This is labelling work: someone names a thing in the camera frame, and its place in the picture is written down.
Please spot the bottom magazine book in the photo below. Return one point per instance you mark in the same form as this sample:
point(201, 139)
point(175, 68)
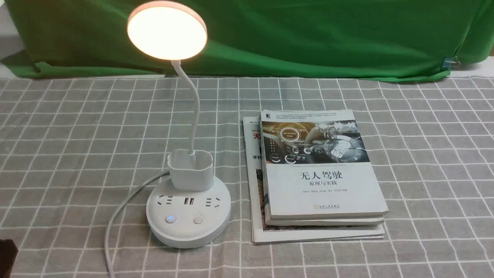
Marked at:
point(263, 233)

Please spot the dark brown corner object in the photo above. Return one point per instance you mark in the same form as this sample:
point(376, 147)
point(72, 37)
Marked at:
point(8, 254)

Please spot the white self-driving textbook top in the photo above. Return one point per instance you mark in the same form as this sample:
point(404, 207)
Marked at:
point(316, 167)

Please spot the grey checked tablecloth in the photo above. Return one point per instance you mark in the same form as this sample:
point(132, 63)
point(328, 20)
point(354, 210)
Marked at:
point(73, 149)

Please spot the white desk lamp with base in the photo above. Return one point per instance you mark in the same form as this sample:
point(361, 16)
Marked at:
point(193, 207)

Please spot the white middle book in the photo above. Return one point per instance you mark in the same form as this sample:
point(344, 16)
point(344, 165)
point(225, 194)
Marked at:
point(324, 222)

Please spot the green backdrop cloth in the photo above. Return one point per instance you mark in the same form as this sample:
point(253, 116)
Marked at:
point(388, 40)

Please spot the blue binder clip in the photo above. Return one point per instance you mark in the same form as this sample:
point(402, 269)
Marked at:
point(450, 64)

